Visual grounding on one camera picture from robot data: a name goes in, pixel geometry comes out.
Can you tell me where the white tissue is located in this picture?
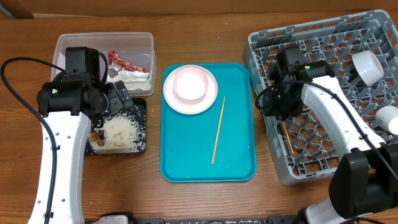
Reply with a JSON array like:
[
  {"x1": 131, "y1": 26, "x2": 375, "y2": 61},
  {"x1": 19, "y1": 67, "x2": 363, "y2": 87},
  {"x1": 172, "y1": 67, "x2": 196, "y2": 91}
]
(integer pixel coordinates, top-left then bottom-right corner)
[{"x1": 107, "y1": 70, "x2": 152, "y2": 91}]

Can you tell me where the pile of rice grains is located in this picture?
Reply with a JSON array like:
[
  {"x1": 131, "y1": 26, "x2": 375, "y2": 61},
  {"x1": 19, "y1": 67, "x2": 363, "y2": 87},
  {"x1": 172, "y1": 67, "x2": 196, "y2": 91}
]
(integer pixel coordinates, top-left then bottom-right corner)
[{"x1": 88, "y1": 105, "x2": 147, "y2": 154}]

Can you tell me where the red snack wrapper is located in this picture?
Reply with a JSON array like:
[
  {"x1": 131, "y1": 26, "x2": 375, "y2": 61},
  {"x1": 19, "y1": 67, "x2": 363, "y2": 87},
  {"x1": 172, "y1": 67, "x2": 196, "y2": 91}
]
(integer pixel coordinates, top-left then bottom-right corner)
[{"x1": 108, "y1": 50, "x2": 146, "y2": 73}]

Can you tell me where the wooden chopstick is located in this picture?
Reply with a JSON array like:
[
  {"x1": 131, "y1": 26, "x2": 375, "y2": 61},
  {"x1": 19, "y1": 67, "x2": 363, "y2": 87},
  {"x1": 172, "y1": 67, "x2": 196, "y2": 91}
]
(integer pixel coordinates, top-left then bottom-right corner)
[
  {"x1": 282, "y1": 121, "x2": 294, "y2": 156},
  {"x1": 211, "y1": 96, "x2": 226, "y2": 165}
]

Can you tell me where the brown food scrap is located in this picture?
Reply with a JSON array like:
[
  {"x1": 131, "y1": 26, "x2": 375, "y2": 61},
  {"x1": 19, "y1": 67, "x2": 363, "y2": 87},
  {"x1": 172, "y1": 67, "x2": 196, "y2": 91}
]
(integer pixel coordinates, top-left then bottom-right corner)
[{"x1": 88, "y1": 131, "x2": 105, "y2": 146}]

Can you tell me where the large white plate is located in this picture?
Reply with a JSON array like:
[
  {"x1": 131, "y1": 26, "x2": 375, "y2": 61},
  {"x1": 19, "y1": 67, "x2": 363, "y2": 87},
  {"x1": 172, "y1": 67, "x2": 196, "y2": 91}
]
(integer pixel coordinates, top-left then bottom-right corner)
[{"x1": 163, "y1": 65, "x2": 218, "y2": 114}]

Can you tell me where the small pink plate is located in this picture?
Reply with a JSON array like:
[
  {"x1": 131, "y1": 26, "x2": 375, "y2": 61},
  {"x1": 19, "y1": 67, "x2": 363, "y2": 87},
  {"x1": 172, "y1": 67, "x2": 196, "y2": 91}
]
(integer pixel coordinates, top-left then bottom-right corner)
[{"x1": 173, "y1": 67, "x2": 208, "y2": 101}]

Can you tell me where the grey bowl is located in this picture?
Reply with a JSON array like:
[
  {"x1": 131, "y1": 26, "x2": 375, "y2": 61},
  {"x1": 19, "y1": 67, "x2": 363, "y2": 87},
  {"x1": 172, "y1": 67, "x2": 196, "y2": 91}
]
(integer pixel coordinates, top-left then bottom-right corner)
[{"x1": 352, "y1": 50, "x2": 384, "y2": 86}]

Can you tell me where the small white cup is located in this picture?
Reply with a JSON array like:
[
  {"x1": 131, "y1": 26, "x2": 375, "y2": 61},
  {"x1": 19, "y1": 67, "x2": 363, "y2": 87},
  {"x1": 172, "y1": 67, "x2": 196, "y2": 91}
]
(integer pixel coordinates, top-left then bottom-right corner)
[{"x1": 375, "y1": 106, "x2": 398, "y2": 135}]

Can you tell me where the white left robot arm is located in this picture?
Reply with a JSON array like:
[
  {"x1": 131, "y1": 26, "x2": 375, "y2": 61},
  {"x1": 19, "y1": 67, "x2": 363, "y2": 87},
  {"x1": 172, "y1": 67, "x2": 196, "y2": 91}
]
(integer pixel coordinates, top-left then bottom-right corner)
[{"x1": 29, "y1": 81, "x2": 132, "y2": 223}]

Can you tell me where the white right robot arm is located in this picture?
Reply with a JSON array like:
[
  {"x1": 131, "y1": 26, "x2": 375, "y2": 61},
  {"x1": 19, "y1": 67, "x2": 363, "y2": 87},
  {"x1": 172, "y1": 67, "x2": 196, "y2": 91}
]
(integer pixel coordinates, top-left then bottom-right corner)
[{"x1": 260, "y1": 61, "x2": 397, "y2": 223}]

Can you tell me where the grey dishwasher rack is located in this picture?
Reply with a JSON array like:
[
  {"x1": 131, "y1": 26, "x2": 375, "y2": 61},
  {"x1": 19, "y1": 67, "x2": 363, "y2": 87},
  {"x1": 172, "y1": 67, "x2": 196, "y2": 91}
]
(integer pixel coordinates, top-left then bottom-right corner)
[{"x1": 243, "y1": 10, "x2": 397, "y2": 185}]

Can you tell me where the black plastic tray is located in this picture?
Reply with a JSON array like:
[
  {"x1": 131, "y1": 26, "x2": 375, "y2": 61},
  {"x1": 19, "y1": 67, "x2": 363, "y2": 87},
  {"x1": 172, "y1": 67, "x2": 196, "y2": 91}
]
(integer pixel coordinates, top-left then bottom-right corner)
[{"x1": 83, "y1": 97, "x2": 147, "y2": 157}]

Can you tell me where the clear plastic bin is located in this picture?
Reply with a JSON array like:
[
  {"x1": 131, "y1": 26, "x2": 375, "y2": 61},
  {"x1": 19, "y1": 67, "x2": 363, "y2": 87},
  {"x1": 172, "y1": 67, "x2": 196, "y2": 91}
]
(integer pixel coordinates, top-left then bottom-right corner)
[{"x1": 52, "y1": 32, "x2": 156, "y2": 96}]

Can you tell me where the teal plastic tray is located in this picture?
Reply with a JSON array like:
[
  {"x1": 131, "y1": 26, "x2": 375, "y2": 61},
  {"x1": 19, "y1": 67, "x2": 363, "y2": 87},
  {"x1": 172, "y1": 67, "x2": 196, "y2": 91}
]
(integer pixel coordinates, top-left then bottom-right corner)
[{"x1": 160, "y1": 63, "x2": 257, "y2": 182}]

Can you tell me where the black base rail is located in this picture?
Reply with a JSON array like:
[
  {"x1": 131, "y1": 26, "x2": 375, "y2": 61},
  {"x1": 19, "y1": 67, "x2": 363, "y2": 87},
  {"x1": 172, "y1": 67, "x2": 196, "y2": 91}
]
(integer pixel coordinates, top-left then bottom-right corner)
[{"x1": 100, "y1": 212, "x2": 305, "y2": 224}]

